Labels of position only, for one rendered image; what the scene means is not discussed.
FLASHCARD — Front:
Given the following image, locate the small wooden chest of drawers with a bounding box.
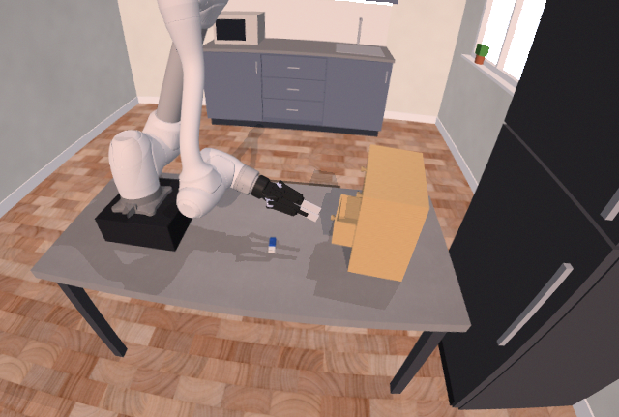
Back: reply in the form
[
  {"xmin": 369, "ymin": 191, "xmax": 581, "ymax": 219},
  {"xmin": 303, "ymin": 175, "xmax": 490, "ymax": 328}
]
[{"xmin": 347, "ymin": 144, "xmax": 429, "ymax": 282}]

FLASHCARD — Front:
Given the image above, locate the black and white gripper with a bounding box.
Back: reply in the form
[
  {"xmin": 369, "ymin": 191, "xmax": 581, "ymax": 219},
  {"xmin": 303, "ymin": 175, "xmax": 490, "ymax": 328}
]
[{"xmin": 251, "ymin": 175, "xmax": 321, "ymax": 222}]

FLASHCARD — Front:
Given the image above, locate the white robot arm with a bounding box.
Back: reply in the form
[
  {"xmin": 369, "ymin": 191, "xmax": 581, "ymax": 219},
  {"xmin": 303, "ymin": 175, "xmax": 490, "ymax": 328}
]
[{"xmin": 108, "ymin": 0, "xmax": 259, "ymax": 218}]

